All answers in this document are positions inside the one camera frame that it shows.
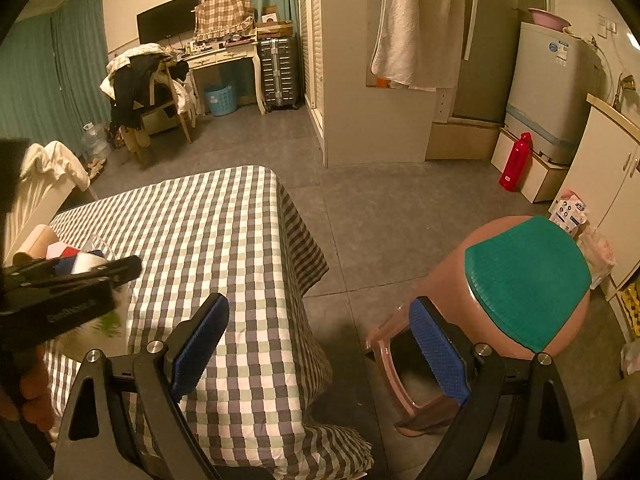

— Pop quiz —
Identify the white cup with leaf print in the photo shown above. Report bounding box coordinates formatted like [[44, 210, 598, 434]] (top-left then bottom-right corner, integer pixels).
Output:
[[55, 284, 132, 361]]

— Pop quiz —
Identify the person's left hand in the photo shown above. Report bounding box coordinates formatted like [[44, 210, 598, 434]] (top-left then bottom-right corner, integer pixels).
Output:
[[1, 344, 54, 432]]

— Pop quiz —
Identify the brown cardboard tube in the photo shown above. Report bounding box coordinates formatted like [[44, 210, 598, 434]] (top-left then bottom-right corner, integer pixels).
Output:
[[12, 224, 58, 266]]

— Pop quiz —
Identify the red pink faceted box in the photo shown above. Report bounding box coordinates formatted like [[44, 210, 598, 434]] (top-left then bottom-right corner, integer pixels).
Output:
[[46, 242, 80, 259]]

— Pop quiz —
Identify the clear glass with bear print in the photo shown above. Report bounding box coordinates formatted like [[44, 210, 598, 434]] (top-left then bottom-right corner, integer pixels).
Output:
[[81, 234, 116, 261]]

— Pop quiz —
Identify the grey white checkered tablecloth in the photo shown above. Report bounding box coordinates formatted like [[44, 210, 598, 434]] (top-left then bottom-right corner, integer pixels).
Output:
[[51, 166, 373, 479]]

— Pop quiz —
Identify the green stool cushion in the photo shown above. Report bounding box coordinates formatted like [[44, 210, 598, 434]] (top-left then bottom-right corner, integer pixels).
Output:
[[464, 217, 591, 352]]

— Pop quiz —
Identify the brown plastic stool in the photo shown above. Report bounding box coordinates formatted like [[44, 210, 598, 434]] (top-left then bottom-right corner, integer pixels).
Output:
[[364, 214, 592, 438]]

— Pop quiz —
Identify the large water jug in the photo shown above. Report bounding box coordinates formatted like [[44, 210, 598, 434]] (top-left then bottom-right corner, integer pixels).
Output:
[[82, 122, 112, 160]]

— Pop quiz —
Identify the wooden chair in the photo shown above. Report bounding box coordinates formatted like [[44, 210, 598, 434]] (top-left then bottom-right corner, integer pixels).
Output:
[[128, 54, 198, 144]]

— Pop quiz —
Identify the teal window curtain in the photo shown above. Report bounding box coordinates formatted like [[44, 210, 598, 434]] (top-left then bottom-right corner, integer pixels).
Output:
[[1, 0, 111, 154]]

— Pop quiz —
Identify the black jacket on chair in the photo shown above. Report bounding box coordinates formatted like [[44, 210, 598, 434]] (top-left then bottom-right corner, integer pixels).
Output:
[[100, 53, 193, 130]]

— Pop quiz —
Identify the red thermos bottle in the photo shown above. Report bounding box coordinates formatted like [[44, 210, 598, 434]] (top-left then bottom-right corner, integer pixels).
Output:
[[499, 131, 533, 192]]

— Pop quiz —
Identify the blue laundry basket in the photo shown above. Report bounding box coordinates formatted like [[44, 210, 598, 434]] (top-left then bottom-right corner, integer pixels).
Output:
[[204, 84, 238, 117]]

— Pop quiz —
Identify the white cabinet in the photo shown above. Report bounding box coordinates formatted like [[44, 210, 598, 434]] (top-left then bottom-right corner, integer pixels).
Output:
[[562, 92, 640, 291]]

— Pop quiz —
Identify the black television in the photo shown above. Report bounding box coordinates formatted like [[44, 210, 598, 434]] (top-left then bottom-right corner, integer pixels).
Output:
[[137, 0, 200, 44]]

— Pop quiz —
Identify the white desk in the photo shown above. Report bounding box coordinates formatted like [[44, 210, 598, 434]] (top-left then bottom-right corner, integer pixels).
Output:
[[186, 40, 267, 115]]

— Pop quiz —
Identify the plaid cloth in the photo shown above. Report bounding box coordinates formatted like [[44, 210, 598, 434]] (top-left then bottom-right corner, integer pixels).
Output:
[[194, 0, 255, 41]]

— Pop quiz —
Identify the dark metal suitcase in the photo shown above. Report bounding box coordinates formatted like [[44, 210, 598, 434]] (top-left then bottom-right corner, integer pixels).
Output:
[[258, 36, 302, 112]]

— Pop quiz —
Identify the white louvered wardrobe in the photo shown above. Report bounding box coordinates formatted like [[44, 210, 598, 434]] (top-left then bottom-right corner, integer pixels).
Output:
[[299, 0, 437, 168]]

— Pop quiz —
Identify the cardboard box on suitcase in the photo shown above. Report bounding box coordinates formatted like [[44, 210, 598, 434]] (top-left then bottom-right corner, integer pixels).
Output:
[[256, 4, 294, 40]]

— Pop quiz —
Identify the white small refrigerator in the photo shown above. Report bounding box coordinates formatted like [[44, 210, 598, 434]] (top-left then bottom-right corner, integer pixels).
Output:
[[504, 23, 604, 166]]

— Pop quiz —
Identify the hanging white towel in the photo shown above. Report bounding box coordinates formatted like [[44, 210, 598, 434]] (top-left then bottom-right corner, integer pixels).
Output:
[[371, 0, 465, 90]]

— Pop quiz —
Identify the pink basin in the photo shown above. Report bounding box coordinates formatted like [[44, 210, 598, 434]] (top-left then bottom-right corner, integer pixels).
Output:
[[528, 8, 570, 32]]

